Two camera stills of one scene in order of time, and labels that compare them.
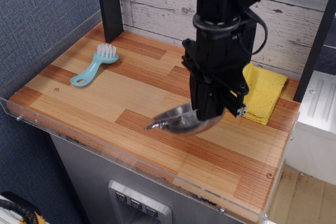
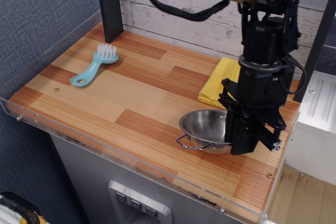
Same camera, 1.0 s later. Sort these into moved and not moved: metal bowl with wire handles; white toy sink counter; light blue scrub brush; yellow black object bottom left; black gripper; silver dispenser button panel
Moved: black gripper; metal bowl with wire handles
Not moved: light blue scrub brush; white toy sink counter; yellow black object bottom left; silver dispenser button panel
